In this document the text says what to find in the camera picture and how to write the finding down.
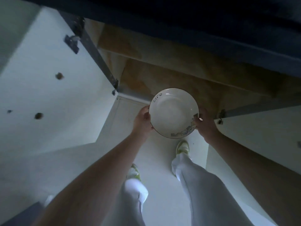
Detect person's left forearm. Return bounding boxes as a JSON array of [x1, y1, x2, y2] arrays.
[[30, 133, 146, 226]]

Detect person's right hand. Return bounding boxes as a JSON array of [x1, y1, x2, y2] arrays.
[[193, 107, 220, 145]]

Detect person's right shoe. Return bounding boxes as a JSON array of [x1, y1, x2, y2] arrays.
[[176, 139, 190, 155]]

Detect black countertop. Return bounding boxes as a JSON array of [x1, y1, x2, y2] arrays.
[[14, 0, 301, 76]]

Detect dark grey refrigerator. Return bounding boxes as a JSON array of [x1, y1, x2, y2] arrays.
[[0, 201, 44, 226]]

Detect pale green cabinet door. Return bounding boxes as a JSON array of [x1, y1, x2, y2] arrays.
[[206, 105, 301, 224], [0, 7, 118, 160]]

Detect person's left hand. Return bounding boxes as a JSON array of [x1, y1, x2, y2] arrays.
[[131, 105, 155, 142]]

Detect pale green lower cupboard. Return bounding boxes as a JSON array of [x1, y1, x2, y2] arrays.
[[0, 0, 40, 73]]

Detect white plate with cartoon print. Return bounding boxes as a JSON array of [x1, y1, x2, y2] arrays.
[[148, 88, 200, 139]]

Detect person's shoe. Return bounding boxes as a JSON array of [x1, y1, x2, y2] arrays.
[[127, 163, 141, 181], [176, 139, 190, 155]]

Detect metal door hinge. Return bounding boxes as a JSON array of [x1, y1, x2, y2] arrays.
[[64, 17, 85, 54], [111, 78, 119, 96]]

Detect person's right forearm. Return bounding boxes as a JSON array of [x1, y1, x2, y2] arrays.
[[207, 134, 301, 226]]

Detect person's left shoe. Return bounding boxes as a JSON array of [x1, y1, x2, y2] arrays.
[[127, 163, 141, 181]]

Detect person's white trousers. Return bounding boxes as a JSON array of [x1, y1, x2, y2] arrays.
[[101, 153, 256, 226]]

